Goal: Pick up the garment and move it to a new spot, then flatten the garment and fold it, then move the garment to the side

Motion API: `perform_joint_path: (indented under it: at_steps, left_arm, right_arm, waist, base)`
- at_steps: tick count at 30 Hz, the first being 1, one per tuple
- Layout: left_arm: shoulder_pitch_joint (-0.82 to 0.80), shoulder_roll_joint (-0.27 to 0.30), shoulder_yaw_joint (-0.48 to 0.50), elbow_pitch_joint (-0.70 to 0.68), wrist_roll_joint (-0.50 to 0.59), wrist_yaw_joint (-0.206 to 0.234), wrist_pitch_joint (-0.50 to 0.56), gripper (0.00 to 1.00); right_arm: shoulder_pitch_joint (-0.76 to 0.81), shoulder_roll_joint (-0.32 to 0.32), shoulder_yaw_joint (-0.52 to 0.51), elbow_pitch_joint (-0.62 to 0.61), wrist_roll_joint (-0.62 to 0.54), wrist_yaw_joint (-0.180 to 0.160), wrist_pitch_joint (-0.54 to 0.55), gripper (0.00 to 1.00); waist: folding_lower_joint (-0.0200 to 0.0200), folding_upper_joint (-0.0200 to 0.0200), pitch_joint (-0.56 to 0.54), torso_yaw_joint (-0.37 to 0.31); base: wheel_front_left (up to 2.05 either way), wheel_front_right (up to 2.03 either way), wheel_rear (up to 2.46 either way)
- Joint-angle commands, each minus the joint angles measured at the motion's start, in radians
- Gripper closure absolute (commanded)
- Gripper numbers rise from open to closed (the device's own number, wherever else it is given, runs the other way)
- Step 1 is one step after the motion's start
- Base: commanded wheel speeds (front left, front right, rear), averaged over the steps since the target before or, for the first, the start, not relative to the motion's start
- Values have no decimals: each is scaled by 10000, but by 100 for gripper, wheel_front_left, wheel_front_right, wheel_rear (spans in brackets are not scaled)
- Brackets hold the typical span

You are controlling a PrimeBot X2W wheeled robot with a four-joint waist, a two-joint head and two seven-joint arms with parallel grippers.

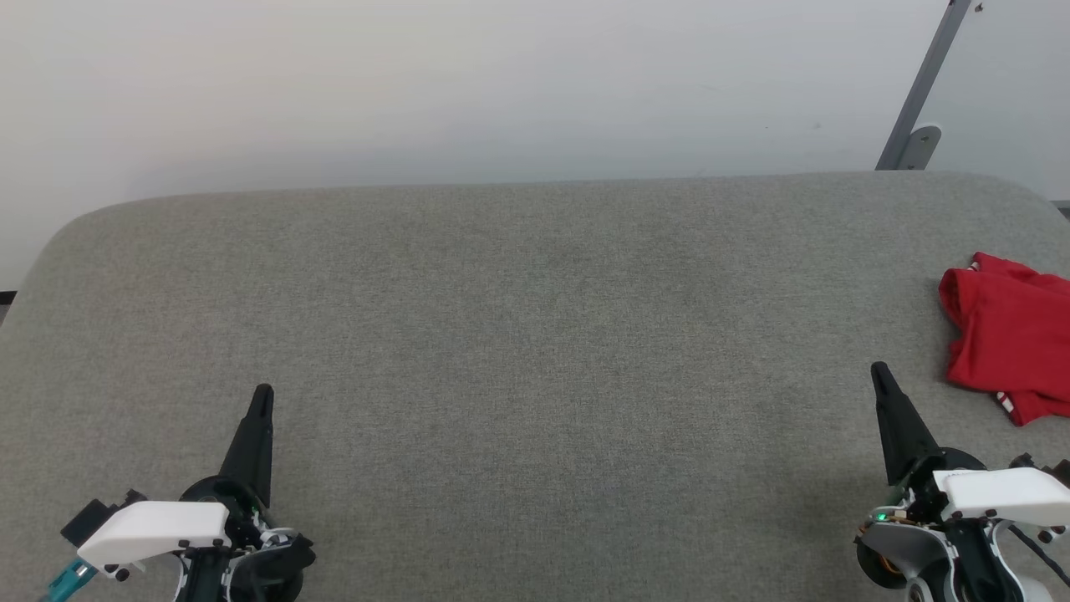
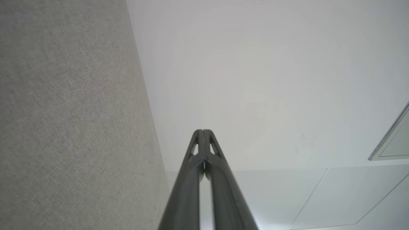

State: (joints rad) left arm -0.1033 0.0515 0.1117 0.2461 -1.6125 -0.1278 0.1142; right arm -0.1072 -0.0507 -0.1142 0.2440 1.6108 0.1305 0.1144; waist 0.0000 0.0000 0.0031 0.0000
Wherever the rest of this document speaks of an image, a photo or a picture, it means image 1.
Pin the teal left camera connector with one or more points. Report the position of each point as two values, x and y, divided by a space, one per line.
68 579

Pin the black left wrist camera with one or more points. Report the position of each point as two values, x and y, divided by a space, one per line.
92 518

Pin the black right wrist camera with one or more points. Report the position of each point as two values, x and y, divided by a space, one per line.
1045 468

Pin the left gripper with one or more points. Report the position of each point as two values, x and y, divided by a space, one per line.
167 527

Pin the grey metal pole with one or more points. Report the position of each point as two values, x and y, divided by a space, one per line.
924 84

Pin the red and white garment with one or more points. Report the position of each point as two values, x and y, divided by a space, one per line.
1016 334

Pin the grey metal bracket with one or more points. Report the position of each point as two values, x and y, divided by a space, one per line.
921 149

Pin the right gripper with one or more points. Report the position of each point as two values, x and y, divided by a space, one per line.
1003 493

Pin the grey fabric sofa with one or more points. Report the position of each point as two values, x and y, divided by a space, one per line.
543 351

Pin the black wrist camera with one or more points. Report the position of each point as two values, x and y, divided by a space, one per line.
92 518
1045 468

